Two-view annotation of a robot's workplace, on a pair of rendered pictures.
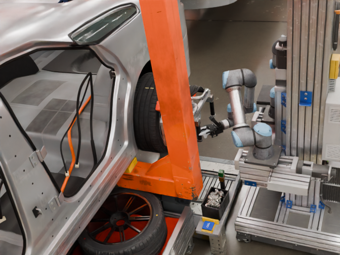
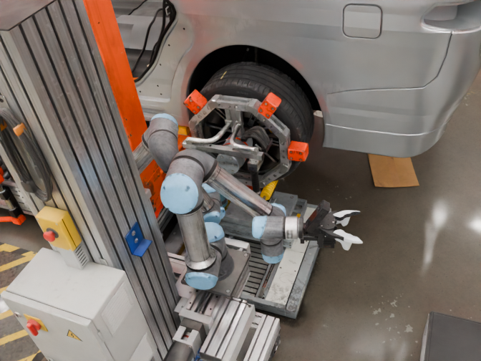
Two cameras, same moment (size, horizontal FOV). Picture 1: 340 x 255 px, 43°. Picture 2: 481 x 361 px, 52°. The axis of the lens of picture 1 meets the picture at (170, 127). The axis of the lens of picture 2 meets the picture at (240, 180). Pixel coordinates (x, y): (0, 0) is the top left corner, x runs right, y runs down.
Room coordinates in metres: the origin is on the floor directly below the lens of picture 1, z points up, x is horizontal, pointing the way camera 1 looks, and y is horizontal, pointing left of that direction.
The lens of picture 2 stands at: (2.85, -2.16, 2.43)
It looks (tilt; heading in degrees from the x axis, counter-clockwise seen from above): 41 degrees down; 89
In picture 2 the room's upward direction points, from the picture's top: 8 degrees counter-clockwise
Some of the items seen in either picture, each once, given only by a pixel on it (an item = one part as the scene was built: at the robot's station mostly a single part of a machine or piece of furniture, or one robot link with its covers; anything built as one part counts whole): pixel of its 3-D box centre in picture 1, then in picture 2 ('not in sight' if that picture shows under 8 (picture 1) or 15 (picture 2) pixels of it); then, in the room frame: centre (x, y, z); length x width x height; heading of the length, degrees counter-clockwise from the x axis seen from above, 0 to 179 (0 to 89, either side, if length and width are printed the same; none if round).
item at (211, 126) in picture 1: (215, 129); not in sight; (2.70, -0.35, 0.80); 0.12 x 0.08 x 0.09; 107
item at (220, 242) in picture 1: (217, 235); not in sight; (2.16, -0.21, 0.21); 0.10 x 0.10 x 0.42; 62
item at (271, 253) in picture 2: not in sight; (272, 243); (2.95, -1.03, 1.12); 0.11 x 0.08 x 0.11; 75
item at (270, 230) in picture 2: not in sight; (269, 228); (2.95, -1.05, 1.21); 0.11 x 0.08 x 0.09; 165
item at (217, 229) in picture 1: (215, 211); not in sight; (2.19, -0.22, 0.44); 0.43 x 0.17 x 0.03; 152
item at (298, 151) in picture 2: not in sight; (298, 151); (3.20, -0.23, 0.85); 0.09 x 0.08 x 0.07; 152
